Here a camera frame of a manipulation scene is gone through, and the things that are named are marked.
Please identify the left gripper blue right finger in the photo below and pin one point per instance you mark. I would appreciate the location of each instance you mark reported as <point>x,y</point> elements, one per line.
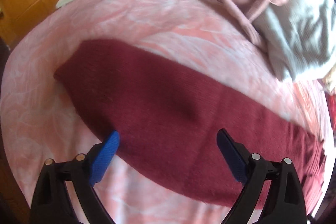
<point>235,155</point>

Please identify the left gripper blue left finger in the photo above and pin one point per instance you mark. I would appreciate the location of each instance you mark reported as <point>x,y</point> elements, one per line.
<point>101,155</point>

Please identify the dark red knit sweater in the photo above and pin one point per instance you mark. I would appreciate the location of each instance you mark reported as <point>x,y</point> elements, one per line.
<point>168,117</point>

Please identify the light blue-white knit garment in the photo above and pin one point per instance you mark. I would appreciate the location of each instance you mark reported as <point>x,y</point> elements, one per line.
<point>300,37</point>

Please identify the pink floral bed blanket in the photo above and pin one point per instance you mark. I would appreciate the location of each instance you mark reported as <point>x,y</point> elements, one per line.
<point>39,120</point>

